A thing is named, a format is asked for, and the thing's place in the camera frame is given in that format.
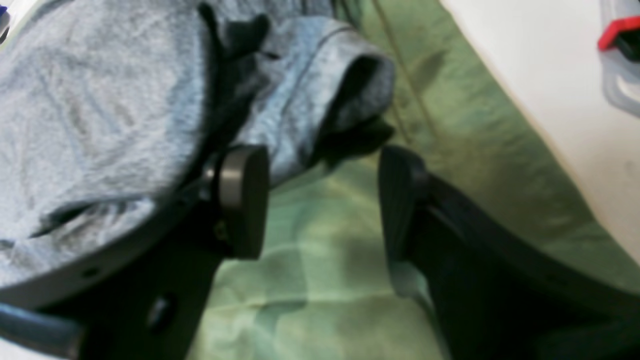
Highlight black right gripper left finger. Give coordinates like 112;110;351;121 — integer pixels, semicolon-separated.
0;145;270;360

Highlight grey T-shirt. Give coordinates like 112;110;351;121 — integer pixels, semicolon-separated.
0;0;394;287

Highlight red clamp on container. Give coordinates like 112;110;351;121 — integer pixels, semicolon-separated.
597;15;640;51

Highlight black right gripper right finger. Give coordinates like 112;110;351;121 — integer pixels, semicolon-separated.
377;145;640;360

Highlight green table cloth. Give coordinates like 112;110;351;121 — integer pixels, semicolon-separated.
189;0;639;360

